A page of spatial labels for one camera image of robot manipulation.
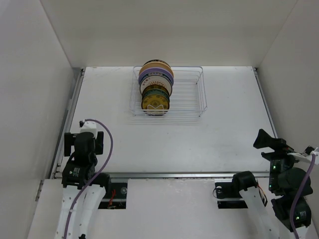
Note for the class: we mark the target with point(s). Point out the teal patterned plate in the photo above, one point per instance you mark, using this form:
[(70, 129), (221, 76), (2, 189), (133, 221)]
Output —
[(155, 92)]

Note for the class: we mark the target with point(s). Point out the white blue rimmed plate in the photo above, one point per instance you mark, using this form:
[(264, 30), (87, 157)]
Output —
[(171, 80)]

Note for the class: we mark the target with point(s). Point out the white orange sunburst plate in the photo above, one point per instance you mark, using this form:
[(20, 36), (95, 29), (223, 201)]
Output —
[(156, 80)]

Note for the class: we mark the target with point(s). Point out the yellow patterned plate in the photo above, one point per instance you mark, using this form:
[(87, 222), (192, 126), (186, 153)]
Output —
[(159, 87), (155, 105)]

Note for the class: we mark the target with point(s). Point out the white wire dish rack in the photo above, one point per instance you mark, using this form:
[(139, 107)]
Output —
[(188, 99)]

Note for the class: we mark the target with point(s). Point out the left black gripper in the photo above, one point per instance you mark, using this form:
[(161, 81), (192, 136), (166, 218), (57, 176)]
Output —
[(70, 138)]

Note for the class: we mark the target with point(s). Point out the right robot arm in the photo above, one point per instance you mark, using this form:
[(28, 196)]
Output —
[(289, 181)]

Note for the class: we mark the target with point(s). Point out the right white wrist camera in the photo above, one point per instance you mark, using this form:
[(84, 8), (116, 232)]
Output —
[(306, 156)]

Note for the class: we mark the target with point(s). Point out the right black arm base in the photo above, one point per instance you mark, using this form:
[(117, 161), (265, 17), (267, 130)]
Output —
[(227, 197)]

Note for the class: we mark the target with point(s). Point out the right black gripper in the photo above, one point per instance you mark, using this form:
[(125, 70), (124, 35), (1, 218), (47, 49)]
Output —
[(280, 145)]

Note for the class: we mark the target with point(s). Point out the metal table edge rail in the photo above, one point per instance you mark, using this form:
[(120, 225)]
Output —
[(162, 175)]

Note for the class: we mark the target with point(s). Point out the purple plate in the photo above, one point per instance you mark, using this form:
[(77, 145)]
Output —
[(155, 69)]

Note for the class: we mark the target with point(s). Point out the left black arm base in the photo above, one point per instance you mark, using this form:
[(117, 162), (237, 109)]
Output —
[(116, 197)]

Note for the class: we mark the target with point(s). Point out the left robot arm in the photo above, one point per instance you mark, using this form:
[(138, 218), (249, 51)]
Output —
[(82, 187)]

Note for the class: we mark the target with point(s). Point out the tan plate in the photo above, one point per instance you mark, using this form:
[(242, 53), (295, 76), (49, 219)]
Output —
[(156, 64)]

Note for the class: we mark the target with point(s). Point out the dark rimmed back plate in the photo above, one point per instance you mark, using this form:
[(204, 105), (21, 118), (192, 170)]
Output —
[(157, 60)]

